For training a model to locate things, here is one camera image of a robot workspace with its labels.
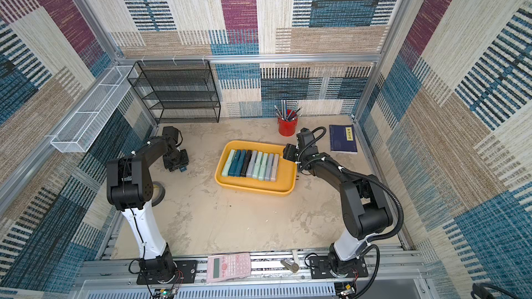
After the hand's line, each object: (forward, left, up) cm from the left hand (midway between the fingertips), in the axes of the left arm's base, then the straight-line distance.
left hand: (184, 163), depth 101 cm
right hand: (-1, -51, +8) cm, 52 cm away
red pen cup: (+21, -51, +2) cm, 55 cm away
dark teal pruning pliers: (-2, -28, +2) cm, 28 cm away
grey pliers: (-4, -41, +2) cm, 41 cm away
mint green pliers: (-4, -38, +3) cm, 38 cm away
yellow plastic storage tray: (-8, -49, 0) cm, 50 cm away
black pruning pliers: (-2, -30, +2) cm, 30 cm away
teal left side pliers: (-3, -1, +1) cm, 3 cm away
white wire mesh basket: (-6, +23, +32) cm, 40 cm away
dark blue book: (+13, -80, +1) cm, 81 cm away
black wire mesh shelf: (+33, +6, +18) cm, 38 cm away
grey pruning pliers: (-3, -33, +3) cm, 33 cm away
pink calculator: (-43, -26, -1) cm, 50 cm away
